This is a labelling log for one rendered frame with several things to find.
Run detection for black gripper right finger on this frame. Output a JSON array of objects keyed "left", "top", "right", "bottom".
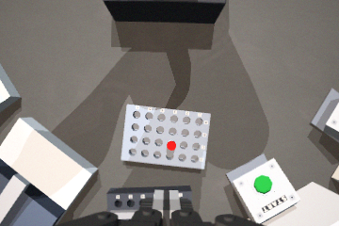
[{"left": 166, "top": 190, "right": 266, "bottom": 226}]

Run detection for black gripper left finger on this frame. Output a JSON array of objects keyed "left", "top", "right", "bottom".
[{"left": 55, "top": 189, "right": 167, "bottom": 226}]

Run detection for white tube rack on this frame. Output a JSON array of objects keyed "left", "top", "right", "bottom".
[{"left": 121, "top": 105, "right": 211, "bottom": 169}]

